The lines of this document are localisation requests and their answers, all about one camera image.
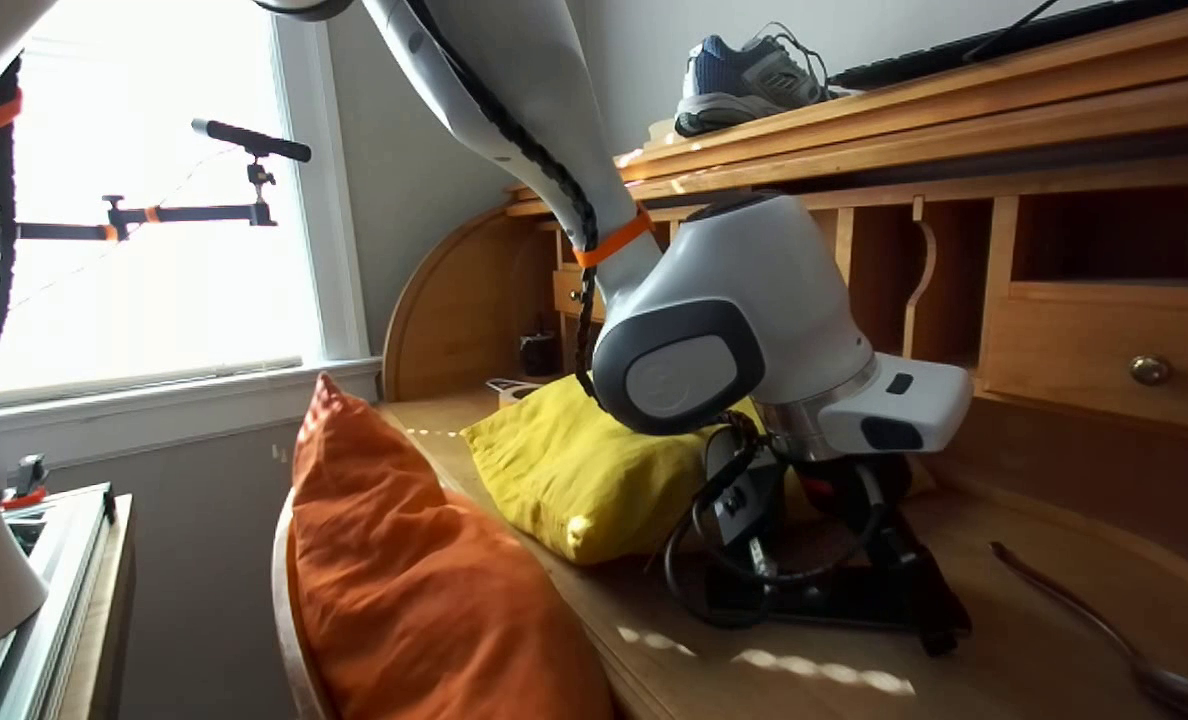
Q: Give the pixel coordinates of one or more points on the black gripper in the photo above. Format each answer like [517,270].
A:
[806,492]

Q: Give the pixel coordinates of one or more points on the yellow pillow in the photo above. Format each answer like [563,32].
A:
[555,464]

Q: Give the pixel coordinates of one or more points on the orange pillow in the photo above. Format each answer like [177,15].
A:
[406,587]

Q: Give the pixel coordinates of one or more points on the wooden drawer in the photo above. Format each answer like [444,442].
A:
[1084,347]

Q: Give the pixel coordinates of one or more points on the small dark object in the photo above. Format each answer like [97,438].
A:
[538,353]

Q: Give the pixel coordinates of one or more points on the round metal drawer knob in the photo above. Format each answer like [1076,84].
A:
[1151,368]

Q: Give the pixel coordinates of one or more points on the wooden roll-top desk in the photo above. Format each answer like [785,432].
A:
[1084,242]

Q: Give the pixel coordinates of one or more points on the blue sneaker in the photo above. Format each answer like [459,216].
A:
[745,82]

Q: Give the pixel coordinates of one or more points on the black keyboard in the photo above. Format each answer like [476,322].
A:
[993,44]

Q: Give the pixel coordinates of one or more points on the bright window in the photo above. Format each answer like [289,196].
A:
[153,294]

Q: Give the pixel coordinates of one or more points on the white framed side table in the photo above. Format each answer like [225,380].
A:
[79,587]

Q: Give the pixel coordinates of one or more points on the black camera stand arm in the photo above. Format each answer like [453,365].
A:
[252,142]

